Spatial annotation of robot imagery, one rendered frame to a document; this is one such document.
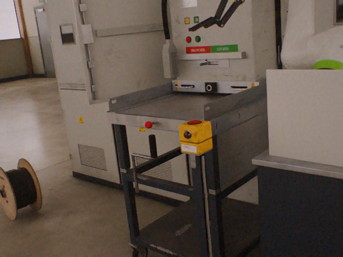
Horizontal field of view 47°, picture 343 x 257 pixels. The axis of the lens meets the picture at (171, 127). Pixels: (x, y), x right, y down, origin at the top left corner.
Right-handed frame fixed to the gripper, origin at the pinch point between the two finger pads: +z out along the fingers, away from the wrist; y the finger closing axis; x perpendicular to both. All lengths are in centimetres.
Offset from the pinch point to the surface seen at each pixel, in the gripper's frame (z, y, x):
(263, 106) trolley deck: -23, -65, -55
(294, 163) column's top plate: -10, -61, 2
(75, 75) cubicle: 64, -36, -207
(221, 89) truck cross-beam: -13, -56, -78
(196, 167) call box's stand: 18, -51, -10
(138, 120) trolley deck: 30, -43, -60
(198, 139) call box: 12.9, -40.8, -6.9
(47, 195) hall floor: 132, -106, -186
